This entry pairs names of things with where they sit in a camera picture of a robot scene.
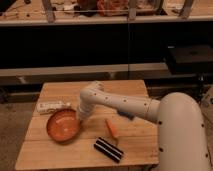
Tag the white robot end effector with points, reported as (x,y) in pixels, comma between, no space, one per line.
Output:
(84,111)

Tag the orange ceramic bowl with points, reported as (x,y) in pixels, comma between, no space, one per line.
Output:
(63,125)

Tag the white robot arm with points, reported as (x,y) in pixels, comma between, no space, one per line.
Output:
(182,142)

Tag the orange carrot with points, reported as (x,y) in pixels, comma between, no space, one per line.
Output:
(112,129)

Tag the black white striped block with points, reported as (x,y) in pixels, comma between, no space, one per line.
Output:
(111,151)

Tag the white plastic bottle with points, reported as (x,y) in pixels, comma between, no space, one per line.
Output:
(46,107)

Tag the black box on right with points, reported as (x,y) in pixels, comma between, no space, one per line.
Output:
(196,59)

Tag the wooden shelf with clutter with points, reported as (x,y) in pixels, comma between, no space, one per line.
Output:
(79,12)

